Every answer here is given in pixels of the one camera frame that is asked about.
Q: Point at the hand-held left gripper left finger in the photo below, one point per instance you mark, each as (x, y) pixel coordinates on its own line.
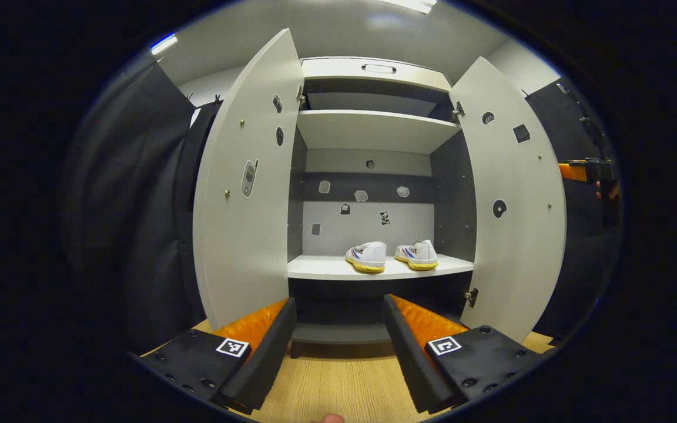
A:
(265, 358)

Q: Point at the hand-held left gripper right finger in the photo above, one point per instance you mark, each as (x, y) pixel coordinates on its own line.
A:
(406, 358)

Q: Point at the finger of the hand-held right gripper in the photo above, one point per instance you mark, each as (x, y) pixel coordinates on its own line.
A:
(573, 172)

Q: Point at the white striped shoe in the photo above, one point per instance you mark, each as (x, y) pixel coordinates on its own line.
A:
(424, 254)
(371, 254)

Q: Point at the white shoe cabinet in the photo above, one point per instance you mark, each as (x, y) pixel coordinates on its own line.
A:
(374, 132)

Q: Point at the large ceiling light panel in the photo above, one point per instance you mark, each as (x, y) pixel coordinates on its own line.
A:
(415, 4)

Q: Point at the small ceiling light strip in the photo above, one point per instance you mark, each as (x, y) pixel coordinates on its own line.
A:
(164, 44)

